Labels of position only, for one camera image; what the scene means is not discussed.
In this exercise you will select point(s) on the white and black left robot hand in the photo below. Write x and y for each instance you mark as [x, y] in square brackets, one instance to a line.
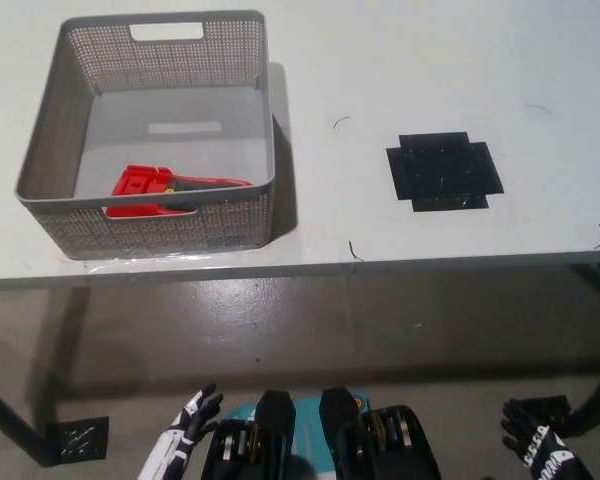
[175, 445]

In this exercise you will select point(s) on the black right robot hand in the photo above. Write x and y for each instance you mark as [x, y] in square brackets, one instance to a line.
[550, 455]

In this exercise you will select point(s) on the red digital multimeter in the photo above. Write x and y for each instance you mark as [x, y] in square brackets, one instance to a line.
[140, 185]

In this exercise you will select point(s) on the black floor tape patch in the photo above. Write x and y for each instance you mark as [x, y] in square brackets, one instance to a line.
[550, 407]
[77, 440]

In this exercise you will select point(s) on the black metal table leg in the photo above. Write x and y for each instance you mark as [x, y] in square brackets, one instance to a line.
[10, 425]
[597, 400]

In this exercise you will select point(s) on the black robot body teal top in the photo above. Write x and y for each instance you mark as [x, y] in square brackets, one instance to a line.
[275, 415]

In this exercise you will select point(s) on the clear tape strip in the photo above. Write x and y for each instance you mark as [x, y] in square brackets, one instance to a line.
[110, 262]

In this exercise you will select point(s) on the gray perforated plastic basket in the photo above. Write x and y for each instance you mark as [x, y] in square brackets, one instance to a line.
[180, 230]

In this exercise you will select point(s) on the black tape patch on table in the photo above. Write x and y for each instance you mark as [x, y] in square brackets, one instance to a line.
[440, 170]

